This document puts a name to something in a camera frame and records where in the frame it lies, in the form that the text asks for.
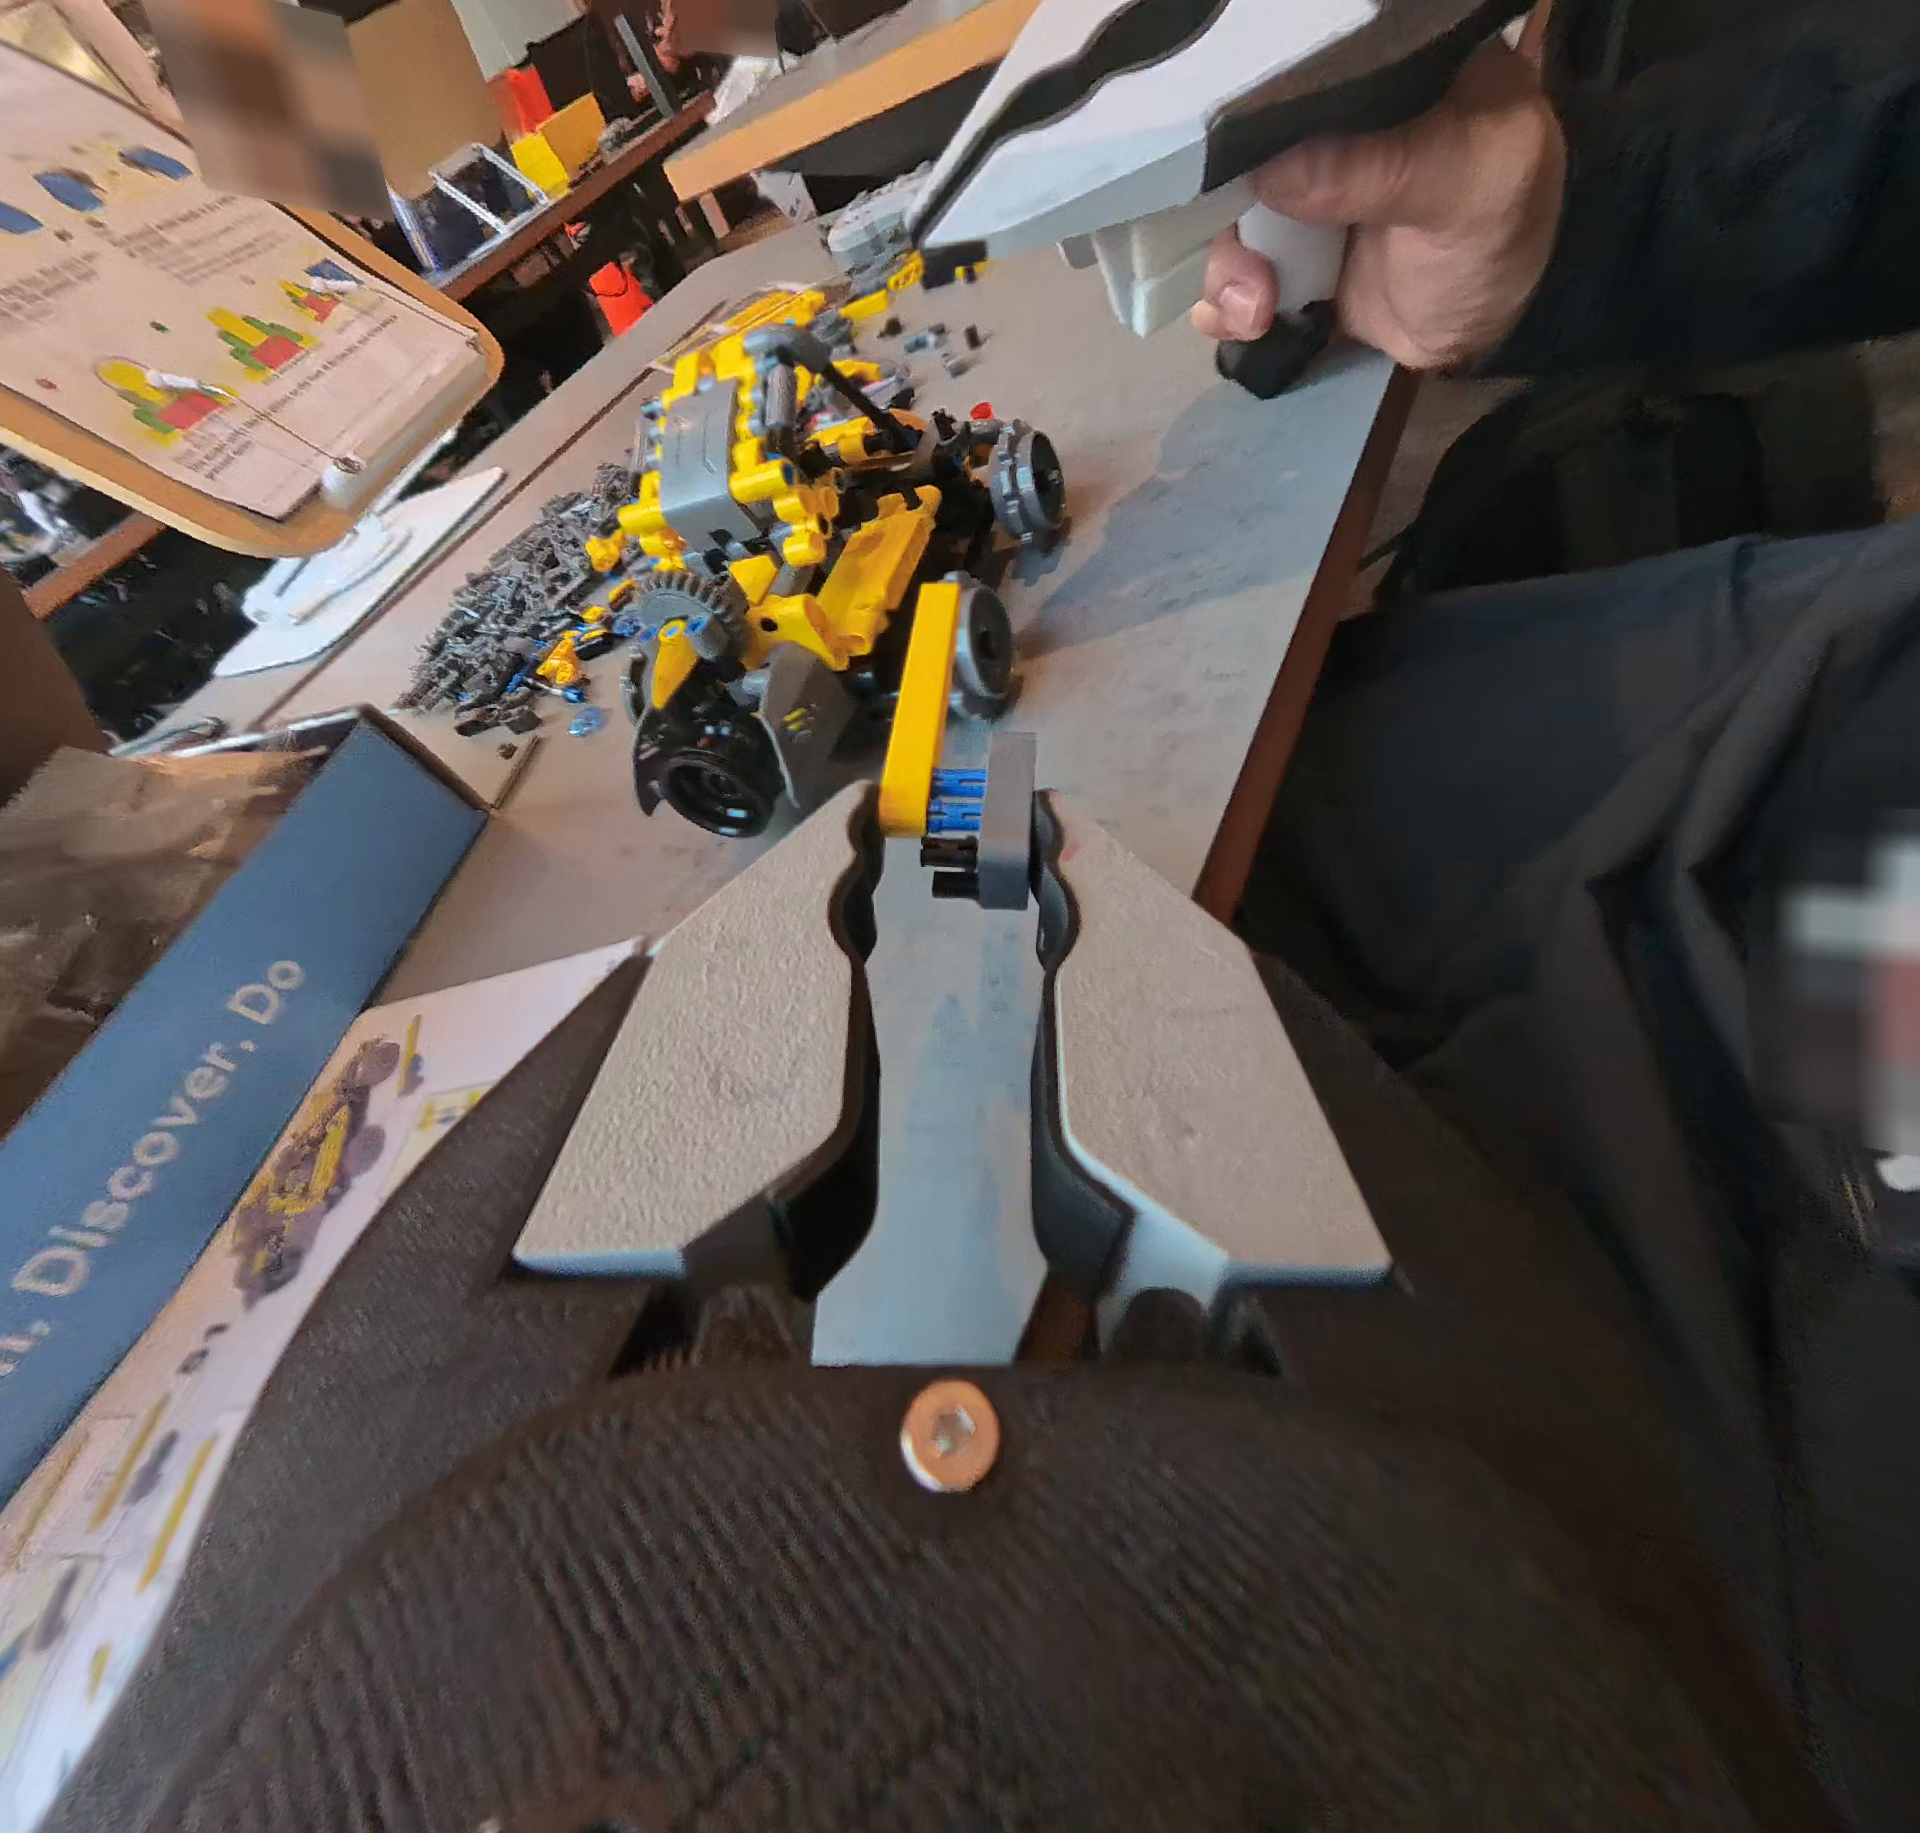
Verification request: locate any white stand base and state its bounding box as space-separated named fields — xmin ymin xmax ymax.
xmin=214 ymin=465 xmax=509 ymax=683

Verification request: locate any person's dark clothing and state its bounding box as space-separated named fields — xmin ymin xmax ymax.
xmin=1199 ymin=362 xmax=1920 ymax=1833

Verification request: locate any grey desk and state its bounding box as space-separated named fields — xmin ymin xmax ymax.
xmin=112 ymin=198 xmax=1423 ymax=1008

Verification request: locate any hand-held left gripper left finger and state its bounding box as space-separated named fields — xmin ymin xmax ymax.
xmin=509 ymin=781 xmax=878 ymax=1283

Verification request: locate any person's right forearm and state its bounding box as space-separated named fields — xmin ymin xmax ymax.
xmin=1476 ymin=0 xmax=1920 ymax=384

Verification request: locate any pile of small brick parts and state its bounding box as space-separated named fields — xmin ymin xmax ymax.
xmin=393 ymin=460 xmax=650 ymax=744

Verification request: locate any toy building instruction booklet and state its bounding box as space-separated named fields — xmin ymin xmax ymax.
xmin=0 ymin=937 xmax=650 ymax=1826

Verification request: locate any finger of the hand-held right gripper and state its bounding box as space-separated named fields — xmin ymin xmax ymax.
xmin=915 ymin=0 xmax=1259 ymax=214
xmin=906 ymin=0 xmax=1384 ymax=263

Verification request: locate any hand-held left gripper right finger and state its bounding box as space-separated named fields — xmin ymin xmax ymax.
xmin=1028 ymin=795 xmax=1398 ymax=1293

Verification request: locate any wooden background table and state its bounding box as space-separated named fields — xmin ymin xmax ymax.
xmin=660 ymin=0 xmax=1075 ymax=203

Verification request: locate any yellow toy brick beam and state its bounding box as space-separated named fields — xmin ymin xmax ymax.
xmin=877 ymin=580 xmax=964 ymax=833

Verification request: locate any grey toy brick beam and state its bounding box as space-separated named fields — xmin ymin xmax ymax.
xmin=978 ymin=732 xmax=1043 ymax=914

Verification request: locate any person's right hand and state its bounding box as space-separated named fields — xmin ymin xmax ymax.
xmin=1192 ymin=52 xmax=1572 ymax=375

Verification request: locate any blue cardboard box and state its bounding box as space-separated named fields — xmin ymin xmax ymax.
xmin=0 ymin=706 xmax=496 ymax=1507

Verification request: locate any wooden board with instruction sheet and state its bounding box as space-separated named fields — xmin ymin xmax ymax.
xmin=0 ymin=33 xmax=505 ymax=563

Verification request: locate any clear plastic bag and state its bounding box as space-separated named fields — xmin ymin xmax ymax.
xmin=0 ymin=732 xmax=363 ymax=1129

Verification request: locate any grey motor brick assembly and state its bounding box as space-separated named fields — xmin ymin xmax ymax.
xmin=823 ymin=166 xmax=994 ymax=294

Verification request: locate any yellow toy brick vehicle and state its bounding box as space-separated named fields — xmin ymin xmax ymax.
xmin=582 ymin=315 xmax=1075 ymax=841

